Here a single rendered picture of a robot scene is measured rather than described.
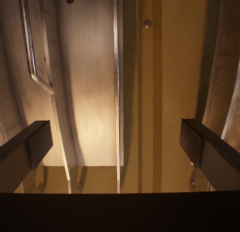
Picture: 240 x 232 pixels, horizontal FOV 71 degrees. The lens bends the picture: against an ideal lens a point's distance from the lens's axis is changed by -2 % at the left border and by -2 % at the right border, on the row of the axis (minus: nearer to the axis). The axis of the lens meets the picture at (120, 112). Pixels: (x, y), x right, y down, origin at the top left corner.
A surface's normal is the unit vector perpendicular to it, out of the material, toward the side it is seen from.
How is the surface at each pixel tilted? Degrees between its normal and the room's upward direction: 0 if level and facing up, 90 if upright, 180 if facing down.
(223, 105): 90
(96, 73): 73
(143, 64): 90
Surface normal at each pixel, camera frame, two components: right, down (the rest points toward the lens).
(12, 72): 0.00, 0.36
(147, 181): 0.00, 0.07
